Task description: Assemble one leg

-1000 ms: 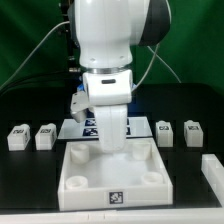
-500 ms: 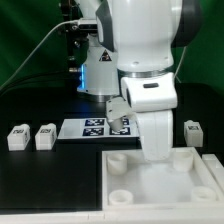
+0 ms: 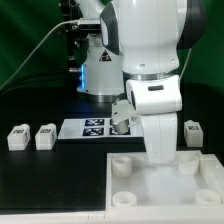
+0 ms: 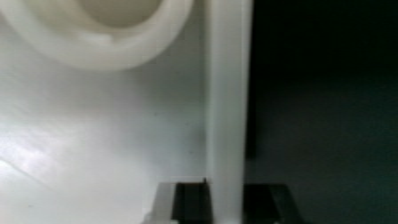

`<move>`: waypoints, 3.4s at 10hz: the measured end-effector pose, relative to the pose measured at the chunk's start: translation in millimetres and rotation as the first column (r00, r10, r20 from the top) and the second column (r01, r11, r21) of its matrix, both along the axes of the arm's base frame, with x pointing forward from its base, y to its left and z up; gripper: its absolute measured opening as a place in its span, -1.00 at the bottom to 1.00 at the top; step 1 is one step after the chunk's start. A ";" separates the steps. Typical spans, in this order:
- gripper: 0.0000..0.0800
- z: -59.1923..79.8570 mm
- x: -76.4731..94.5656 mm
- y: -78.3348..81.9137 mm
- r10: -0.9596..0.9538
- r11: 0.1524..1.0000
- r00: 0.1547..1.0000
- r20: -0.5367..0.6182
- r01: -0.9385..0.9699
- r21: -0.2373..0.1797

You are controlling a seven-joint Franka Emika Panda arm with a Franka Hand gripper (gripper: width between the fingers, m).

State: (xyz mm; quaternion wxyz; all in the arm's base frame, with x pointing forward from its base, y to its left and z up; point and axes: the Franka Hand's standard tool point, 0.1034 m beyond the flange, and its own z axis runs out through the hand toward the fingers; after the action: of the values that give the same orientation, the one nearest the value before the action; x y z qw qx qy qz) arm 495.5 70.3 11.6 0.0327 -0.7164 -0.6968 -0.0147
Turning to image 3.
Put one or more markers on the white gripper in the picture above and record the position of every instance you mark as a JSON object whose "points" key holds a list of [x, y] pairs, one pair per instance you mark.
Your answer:
{"points": [[157, 102]]}

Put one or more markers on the white square tabletop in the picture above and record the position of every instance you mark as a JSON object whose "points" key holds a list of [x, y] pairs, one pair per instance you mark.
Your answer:
{"points": [[132, 182]]}

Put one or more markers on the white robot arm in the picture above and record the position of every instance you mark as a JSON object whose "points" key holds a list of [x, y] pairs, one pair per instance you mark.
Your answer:
{"points": [[131, 62]]}

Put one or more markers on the white marker sheet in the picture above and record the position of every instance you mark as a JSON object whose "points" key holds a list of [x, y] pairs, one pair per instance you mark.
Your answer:
{"points": [[90, 128]]}

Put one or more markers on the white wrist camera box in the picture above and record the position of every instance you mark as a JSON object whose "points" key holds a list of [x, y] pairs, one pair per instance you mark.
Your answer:
{"points": [[122, 112]]}

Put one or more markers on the white corner obstacle bracket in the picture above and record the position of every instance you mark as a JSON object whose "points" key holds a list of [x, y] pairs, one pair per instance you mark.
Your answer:
{"points": [[213, 173]]}

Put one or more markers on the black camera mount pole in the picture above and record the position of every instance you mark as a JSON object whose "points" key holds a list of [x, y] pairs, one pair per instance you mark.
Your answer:
{"points": [[76, 40]]}

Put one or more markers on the grey camera on mount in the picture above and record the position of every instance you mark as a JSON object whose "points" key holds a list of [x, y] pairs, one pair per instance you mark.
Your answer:
{"points": [[88, 25]]}

